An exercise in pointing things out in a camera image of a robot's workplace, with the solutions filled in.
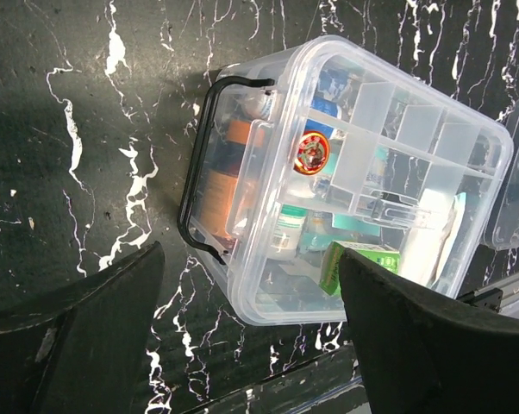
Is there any white medicine bottle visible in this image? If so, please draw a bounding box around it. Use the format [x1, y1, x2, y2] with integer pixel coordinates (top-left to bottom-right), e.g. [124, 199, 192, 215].
[267, 204, 308, 260]

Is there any small red balm tin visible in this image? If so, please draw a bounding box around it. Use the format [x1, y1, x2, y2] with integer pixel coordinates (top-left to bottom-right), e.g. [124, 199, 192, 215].
[293, 130, 330, 176]

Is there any green wind oil box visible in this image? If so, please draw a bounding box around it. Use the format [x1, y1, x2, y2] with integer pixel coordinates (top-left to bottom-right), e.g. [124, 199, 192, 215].
[318, 241, 401, 297]

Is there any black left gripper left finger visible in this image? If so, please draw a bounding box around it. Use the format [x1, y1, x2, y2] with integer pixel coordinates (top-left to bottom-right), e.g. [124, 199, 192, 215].
[0, 242, 165, 413]

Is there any amber bottle orange cap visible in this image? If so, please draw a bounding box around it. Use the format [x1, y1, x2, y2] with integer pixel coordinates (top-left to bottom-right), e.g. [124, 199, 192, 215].
[195, 119, 253, 249]

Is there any clear medicine kit box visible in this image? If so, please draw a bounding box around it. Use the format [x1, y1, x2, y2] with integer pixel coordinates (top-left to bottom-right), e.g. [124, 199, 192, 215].
[178, 35, 514, 326]

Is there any clear kit box lid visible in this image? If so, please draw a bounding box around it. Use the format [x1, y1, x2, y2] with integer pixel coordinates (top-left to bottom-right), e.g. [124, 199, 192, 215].
[482, 99, 519, 251]

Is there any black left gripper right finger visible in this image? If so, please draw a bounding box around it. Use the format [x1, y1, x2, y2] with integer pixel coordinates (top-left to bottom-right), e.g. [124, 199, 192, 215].
[341, 260, 519, 413]

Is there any clear compartment organizer tray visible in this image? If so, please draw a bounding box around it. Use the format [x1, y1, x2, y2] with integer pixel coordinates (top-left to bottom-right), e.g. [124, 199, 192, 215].
[276, 55, 509, 298]

